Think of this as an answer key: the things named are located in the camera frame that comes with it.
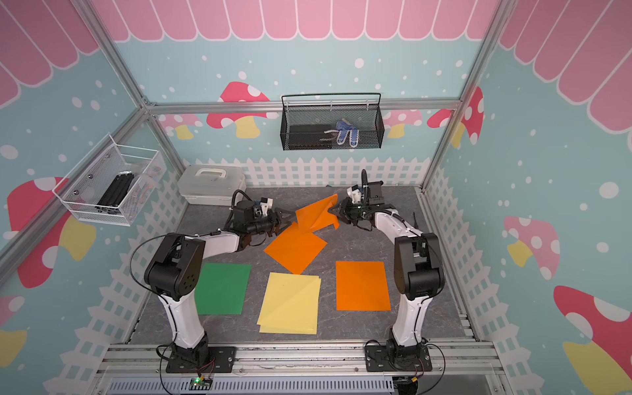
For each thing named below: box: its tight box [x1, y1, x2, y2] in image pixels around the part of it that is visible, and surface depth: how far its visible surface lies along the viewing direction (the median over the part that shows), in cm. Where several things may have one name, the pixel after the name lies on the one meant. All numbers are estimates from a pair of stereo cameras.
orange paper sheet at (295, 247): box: [263, 221, 328, 275], surface depth 99 cm
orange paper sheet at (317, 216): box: [295, 193, 340, 233], surface depth 94 cm
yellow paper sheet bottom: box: [256, 271, 322, 335], surface depth 87 cm
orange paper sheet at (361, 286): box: [335, 260, 392, 312], surface depth 92 cm
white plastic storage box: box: [177, 164, 247, 206], surface depth 111 cm
